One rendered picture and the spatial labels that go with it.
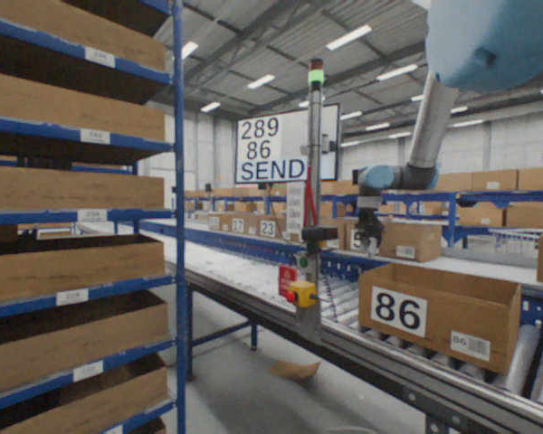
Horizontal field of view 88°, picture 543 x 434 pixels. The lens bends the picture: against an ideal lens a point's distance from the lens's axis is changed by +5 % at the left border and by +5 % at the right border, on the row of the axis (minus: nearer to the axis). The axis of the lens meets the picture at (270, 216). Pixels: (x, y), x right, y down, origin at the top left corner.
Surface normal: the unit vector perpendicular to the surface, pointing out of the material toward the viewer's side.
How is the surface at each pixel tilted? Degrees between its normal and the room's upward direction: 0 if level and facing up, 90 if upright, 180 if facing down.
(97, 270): 91
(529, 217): 90
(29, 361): 91
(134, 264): 91
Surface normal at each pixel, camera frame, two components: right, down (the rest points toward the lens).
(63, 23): 0.67, 0.07
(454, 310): -0.71, 0.04
